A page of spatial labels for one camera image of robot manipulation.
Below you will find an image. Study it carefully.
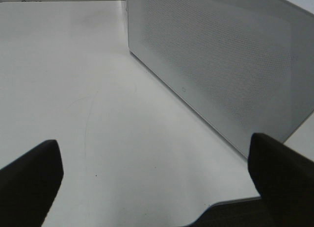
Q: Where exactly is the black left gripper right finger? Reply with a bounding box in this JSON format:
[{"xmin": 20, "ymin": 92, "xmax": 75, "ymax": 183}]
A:
[{"xmin": 248, "ymin": 133, "xmax": 314, "ymax": 227}]

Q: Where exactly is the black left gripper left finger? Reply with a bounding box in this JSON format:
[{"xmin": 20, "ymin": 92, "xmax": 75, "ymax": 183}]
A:
[{"xmin": 0, "ymin": 140, "xmax": 64, "ymax": 227}]

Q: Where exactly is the white microwave door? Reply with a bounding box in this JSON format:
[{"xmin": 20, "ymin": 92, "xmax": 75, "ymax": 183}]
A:
[{"xmin": 127, "ymin": 0, "xmax": 314, "ymax": 159}]

